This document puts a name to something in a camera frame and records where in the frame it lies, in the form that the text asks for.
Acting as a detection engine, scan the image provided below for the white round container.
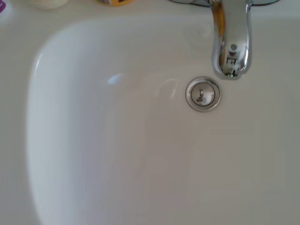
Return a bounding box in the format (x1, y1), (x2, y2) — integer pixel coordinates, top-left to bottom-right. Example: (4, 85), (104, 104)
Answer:
(32, 0), (69, 10)

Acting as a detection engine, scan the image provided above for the chrome sink drain stopper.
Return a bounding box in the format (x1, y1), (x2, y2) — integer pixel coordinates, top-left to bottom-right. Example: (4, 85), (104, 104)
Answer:
(185, 76), (222, 113)

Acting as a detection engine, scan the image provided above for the chrome faucet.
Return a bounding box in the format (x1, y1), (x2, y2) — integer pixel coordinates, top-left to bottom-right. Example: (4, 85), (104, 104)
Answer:
(168, 0), (281, 82)

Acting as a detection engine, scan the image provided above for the orange soap bottle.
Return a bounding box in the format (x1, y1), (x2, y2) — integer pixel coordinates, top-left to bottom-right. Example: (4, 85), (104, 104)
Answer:
(93, 0), (135, 8)

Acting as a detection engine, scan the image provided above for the white sink vanity top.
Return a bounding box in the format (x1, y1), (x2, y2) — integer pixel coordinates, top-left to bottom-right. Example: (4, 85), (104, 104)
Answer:
(0, 0), (300, 225)

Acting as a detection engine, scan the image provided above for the pink and white bottle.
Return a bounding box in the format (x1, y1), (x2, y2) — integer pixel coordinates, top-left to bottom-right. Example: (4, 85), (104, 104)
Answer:
(0, 0), (14, 25)

